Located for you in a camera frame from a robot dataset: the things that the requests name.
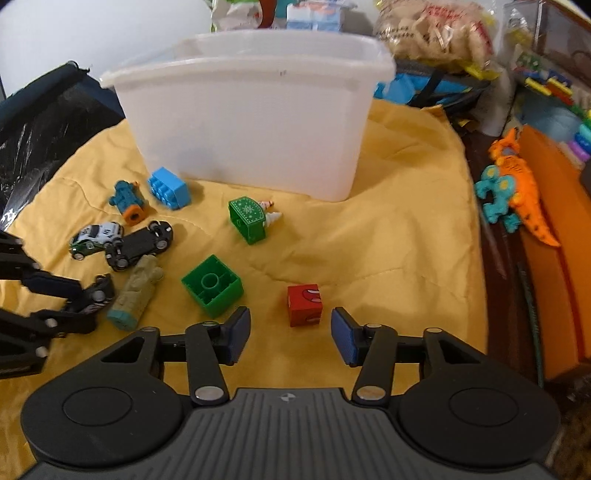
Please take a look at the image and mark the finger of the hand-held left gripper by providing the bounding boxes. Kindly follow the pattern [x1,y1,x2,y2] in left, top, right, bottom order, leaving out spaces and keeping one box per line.
[0,231,85,304]
[0,307,99,380]

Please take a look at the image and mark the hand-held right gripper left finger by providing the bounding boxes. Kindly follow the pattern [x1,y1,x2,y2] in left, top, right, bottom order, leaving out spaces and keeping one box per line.
[99,306,252,407]

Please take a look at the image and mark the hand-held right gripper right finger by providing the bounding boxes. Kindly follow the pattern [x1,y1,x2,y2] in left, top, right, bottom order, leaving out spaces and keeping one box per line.
[331,307,485,407]

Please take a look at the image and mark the black toy car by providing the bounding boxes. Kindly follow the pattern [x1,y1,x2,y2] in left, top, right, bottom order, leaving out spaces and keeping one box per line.
[69,274,116,317]
[105,220,174,272]

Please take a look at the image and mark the red toy cube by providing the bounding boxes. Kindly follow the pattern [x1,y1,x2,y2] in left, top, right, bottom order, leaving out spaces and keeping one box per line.
[287,283,323,328]

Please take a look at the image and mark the white plastic storage bin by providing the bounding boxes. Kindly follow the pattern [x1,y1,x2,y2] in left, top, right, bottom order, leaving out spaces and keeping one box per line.
[100,31,398,203]

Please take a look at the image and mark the dark wooden desktop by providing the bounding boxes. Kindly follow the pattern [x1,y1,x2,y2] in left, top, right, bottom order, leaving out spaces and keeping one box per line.
[462,129,555,393]

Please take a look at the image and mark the green hollow toy brick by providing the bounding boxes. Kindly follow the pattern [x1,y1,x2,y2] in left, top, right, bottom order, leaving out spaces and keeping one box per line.
[181,254,245,319]

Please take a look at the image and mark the white and green toy car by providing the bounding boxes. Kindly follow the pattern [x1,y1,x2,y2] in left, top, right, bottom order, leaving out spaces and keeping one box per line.
[69,222,125,260]

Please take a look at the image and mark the beige toy figure teal base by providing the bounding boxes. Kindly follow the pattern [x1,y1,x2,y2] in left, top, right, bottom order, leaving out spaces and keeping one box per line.
[106,254,165,332]

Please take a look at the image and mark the yellow cloth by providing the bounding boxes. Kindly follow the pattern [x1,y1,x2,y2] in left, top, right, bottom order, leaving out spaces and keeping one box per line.
[0,98,491,407]

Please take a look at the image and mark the green patterned toy block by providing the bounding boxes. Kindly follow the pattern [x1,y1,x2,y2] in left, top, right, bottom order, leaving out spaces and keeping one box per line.
[228,196,269,246]

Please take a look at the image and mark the small white toy figure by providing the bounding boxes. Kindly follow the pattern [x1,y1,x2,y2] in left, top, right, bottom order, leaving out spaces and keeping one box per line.
[259,199,283,227]

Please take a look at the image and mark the blue toy brick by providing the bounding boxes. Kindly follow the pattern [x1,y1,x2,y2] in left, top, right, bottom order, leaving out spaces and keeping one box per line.
[147,167,191,211]

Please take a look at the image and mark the black plastic bag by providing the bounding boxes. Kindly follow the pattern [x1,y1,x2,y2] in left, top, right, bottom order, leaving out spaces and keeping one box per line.
[0,61,129,232]

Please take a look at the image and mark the orange box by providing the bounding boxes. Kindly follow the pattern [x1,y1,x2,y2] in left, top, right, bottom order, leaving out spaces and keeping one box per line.
[518,124,591,381]

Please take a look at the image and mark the orange and teal toy dinosaur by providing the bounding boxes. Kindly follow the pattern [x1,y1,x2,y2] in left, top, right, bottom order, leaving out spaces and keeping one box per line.
[475,128,562,248]

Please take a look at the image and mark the blue and black bag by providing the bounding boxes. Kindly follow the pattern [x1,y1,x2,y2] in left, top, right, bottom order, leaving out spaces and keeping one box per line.
[373,59,492,110]

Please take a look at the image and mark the clear bag of wooden pieces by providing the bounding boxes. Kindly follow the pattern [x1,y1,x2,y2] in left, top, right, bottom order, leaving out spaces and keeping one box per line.
[373,0,503,75]

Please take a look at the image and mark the green and white packet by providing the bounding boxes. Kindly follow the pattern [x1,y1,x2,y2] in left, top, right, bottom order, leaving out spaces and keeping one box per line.
[210,0,274,33]

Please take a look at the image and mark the blue and white carton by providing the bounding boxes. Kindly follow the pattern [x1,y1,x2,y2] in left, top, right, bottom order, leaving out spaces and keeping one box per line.
[285,0,348,34]

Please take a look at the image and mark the pile of colourful toy bricks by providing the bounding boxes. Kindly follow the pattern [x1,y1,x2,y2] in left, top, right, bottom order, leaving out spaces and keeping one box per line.
[510,50,591,163]

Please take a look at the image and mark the clear plastic box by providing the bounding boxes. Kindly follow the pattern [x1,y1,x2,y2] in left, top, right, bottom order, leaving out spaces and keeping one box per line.
[502,0,591,95]

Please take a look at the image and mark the dark thin strap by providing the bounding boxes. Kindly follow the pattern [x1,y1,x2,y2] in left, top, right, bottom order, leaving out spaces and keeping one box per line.
[517,261,544,389]

